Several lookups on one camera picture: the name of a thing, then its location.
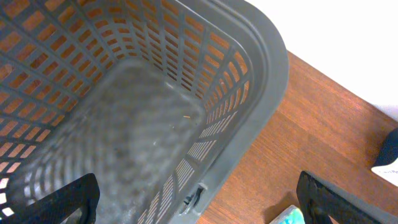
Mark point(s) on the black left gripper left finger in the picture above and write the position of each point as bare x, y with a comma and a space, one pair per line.
83, 194

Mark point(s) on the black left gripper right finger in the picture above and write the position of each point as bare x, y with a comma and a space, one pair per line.
322, 202

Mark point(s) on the small teal tissue pack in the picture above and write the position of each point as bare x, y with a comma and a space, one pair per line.
291, 215

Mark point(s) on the white barcode scanner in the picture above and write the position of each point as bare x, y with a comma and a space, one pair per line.
385, 165

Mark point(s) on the dark grey plastic basket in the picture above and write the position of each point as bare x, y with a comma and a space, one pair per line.
158, 99

